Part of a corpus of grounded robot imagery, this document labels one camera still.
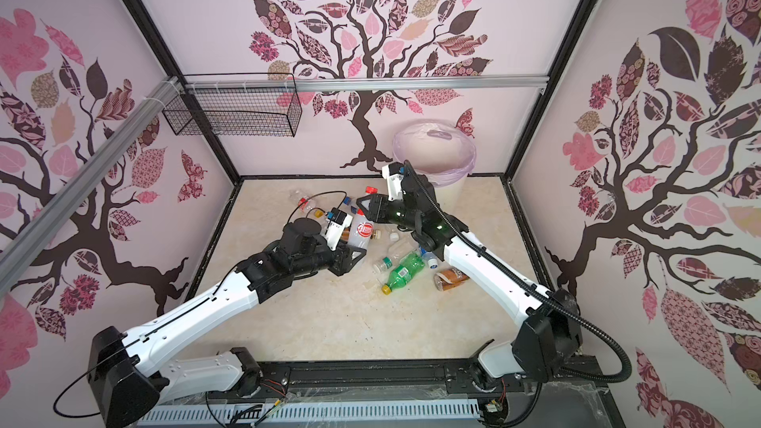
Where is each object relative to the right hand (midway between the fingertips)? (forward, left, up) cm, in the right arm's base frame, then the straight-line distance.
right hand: (362, 199), depth 73 cm
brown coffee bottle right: (-10, -24, -25) cm, 37 cm away
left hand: (-10, +1, -10) cm, 15 cm away
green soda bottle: (-8, -11, -26) cm, 29 cm away
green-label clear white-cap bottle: (+3, -10, -30) cm, 31 cm away
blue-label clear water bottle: (-2, -20, -28) cm, 34 cm away
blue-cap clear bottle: (+19, +6, -28) cm, 34 cm away
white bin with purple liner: (+30, -26, -12) cm, 41 cm away
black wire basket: (+39, +43, +4) cm, 58 cm away
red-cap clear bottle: (-8, 0, -3) cm, 8 cm away
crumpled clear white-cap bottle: (+7, -9, -30) cm, 32 cm away
